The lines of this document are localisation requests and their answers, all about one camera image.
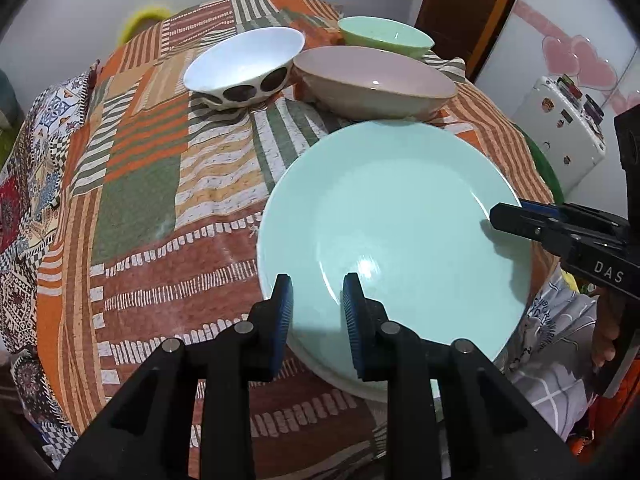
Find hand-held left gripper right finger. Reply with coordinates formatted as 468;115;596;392
342;272;588;480

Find person's grey printed pants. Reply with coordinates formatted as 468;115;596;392
505;265;601;411

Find person's right hand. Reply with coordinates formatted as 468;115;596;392
591;297;621;371

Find patterned patchwork quilt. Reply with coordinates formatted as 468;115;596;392
0;60;101;461

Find green cloth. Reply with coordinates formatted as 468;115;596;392
520;125;563;201

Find orange striped patchwork blanket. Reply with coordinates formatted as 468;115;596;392
35;0;561;480

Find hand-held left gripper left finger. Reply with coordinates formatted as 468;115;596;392
52;274;293;480

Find brown wooden door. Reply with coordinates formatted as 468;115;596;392
415;0;511;68

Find yellow foam tube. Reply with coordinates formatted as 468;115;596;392
117;6;171;46

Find white plate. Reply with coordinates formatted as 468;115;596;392
287;340;391;401

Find green plate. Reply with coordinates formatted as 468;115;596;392
256;119;533;366

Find white bowl with dark spots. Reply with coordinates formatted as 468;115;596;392
183;27;306;111

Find white heart-print wardrobe door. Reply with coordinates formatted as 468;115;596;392
475;0;640;126

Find green bowl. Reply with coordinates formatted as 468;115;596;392
338;16;435;58

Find pink bowl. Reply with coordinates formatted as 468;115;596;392
292;46;457;122

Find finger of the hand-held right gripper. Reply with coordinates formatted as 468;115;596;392
520;199;628;231
490;202;626;261

